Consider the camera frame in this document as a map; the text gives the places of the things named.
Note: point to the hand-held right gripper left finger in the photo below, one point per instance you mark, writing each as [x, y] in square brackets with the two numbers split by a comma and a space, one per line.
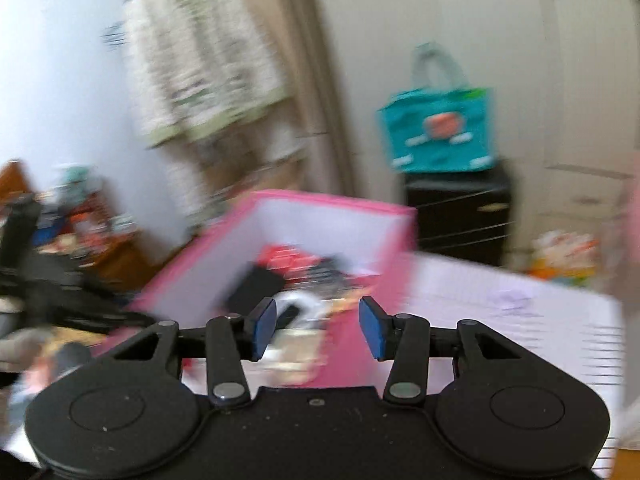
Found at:
[264, 327]

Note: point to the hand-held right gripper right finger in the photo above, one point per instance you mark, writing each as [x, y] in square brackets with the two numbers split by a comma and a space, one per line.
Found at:
[374, 327]

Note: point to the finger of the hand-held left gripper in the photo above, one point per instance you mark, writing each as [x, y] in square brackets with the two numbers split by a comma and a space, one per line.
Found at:
[105, 316]

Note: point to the grey open-back router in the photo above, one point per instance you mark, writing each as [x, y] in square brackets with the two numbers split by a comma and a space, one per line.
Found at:
[295, 355]

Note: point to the black portable hard drive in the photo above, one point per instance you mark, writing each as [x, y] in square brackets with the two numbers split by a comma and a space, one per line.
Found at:
[252, 287]

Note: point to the pink cardboard box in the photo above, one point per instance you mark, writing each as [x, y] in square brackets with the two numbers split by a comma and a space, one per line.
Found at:
[385, 285]

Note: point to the white pocket router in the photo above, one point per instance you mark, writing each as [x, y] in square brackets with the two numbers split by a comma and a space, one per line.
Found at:
[312, 310]

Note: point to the wooden cabinet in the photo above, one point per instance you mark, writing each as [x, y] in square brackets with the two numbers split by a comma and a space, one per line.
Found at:
[120, 260]

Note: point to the red printed sheet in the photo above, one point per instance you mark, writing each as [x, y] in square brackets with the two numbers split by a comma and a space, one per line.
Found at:
[285, 257]

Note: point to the teal felt tote bag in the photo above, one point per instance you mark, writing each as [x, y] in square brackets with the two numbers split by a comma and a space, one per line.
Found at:
[405, 130]

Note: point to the orange white package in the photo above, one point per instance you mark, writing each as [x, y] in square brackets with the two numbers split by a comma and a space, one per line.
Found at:
[565, 255]

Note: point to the cream fluffy pajama top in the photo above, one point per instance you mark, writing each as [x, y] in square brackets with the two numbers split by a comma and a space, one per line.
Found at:
[200, 60]

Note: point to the white wardrobe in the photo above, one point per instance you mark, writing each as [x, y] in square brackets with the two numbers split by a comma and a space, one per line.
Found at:
[380, 25]

